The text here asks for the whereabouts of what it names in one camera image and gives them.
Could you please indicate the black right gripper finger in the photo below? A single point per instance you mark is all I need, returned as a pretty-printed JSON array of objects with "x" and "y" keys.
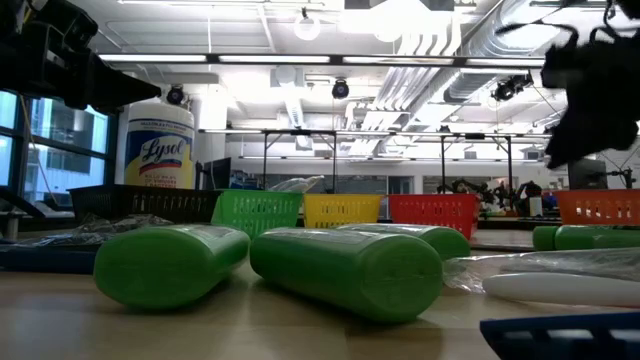
[{"x": 595, "y": 130}]

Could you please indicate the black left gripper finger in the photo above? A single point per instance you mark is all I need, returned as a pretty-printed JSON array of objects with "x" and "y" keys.
[{"x": 110, "y": 90}]

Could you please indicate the green travel shampoo bottle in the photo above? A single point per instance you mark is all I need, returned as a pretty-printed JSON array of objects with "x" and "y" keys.
[
  {"x": 350, "y": 275},
  {"x": 445, "y": 242},
  {"x": 165, "y": 265},
  {"x": 590, "y": 238}
]

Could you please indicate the black item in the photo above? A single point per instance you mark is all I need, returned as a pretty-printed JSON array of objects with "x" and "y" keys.
[{"x": 100, "y": 227}]

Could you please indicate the dark computer monitor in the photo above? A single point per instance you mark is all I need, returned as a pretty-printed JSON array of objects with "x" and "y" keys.
[
  {"x": 217, "y": 175},
  {"x": 587, "y": 176}
]

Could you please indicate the Lysol wipes canister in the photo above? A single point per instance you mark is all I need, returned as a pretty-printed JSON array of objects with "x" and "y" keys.
[{"x": 159, "y": 150}]

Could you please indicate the orange plastic basket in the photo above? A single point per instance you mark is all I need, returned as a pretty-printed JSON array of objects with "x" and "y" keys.
[{"x": 600, "y": 207}]

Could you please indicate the black plastic basket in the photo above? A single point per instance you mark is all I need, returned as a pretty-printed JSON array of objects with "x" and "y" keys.
[{"x": 150, "y": 202}]

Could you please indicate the black background robot arms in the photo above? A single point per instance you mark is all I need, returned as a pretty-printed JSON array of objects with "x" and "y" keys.
[{"x": 470, "y": 187}]

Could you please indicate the red toothbrush in clear wrap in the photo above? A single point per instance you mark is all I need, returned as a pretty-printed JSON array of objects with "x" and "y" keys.
[{"x": 560, "y": 290}]

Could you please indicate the red plastic basket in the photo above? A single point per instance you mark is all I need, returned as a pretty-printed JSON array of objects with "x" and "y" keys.
[{"x": 432, "y": 215}]

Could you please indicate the green plastic basket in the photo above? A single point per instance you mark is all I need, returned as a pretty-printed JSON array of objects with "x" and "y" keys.
[{"x": 255, "y": 212}]

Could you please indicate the white round ceiling lamp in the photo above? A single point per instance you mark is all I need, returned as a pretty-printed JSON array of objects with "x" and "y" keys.
[{"x": 307, "y": 27}]

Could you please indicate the blue disposable razor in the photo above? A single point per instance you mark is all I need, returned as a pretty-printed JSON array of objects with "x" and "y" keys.
[{"x": 560, "y": 342}]

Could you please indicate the yellow plastic basket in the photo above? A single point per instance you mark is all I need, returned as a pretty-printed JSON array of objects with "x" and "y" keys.
[{"x": 342, "y": 210}]

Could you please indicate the frame beam with light strips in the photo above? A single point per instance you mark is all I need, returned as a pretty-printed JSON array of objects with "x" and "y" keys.
[{"x": 150, "y": 58}]

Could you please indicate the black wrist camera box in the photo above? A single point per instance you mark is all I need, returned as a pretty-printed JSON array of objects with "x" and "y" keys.
[{"x": 60, "y": 25}]

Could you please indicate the black ceiling-mounted camera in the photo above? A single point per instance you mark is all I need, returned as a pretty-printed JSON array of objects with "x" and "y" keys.
[
  {"x": 511, "y": 86},
  {"x": 175, "y": 95},
  {"x": 340, "y": 89}
]

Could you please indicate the silver ceiling air duct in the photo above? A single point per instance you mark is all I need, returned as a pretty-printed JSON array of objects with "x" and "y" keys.
[{"x": 480, "y": 75}]

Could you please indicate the black background rig frame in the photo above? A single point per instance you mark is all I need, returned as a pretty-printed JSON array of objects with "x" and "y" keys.
[
  {"x": 300, "y": 132},
  {"x": 475, "y": 136}
]

